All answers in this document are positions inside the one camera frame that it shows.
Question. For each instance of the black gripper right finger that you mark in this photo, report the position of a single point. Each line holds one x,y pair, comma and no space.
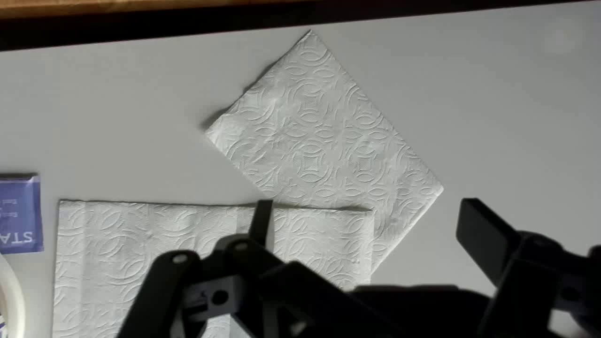
537,282

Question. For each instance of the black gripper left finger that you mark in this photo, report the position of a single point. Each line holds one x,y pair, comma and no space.
188,301

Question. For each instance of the plain white paper plate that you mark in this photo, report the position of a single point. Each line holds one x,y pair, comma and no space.
11,293

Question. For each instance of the blue tea bag packet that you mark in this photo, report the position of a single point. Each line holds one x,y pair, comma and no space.
19,212

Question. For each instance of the white embossed paper towel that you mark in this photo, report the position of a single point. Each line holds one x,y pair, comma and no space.
124,250
325,137
312,237

